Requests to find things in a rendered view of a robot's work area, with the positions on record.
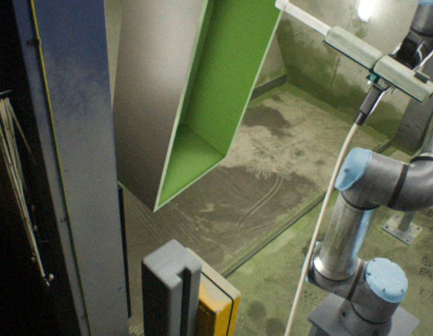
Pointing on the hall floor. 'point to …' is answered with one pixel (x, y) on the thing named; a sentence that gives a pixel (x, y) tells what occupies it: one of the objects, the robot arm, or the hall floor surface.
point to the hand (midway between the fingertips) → (381, 79)
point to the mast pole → (406, 220)
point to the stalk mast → (170, 290)
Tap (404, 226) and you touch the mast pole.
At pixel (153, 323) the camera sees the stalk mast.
